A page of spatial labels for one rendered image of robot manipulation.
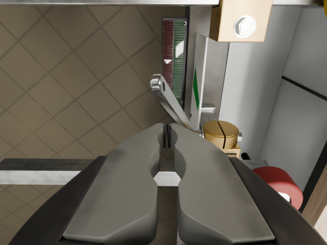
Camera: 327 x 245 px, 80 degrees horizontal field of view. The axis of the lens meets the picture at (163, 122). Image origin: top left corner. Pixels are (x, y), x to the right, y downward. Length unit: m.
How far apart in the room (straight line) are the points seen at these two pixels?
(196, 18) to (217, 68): 0.10
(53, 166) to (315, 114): 0.47
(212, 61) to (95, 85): 0.90
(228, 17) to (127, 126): 1.10
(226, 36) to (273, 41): 0.30
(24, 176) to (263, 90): 0.52
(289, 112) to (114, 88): 0.91
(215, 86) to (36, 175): 0.35
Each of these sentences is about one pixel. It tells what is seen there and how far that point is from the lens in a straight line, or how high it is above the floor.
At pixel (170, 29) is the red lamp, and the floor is 0.70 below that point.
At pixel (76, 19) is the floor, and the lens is 1.18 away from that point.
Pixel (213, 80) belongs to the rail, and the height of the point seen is 0.70.
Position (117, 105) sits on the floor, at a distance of 1.22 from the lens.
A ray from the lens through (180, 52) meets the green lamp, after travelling 0.39.
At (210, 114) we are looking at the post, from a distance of 0.39.
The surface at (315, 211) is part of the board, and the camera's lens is 0.39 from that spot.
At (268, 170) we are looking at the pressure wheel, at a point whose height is 0.88.
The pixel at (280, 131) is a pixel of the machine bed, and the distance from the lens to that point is 0.56.
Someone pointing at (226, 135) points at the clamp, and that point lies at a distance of 0.27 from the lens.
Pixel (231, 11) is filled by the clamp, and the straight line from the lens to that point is 0.23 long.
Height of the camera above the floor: 1.09
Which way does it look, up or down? 62 degrees down
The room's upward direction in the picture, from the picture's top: 179 degrees counter-clockwise
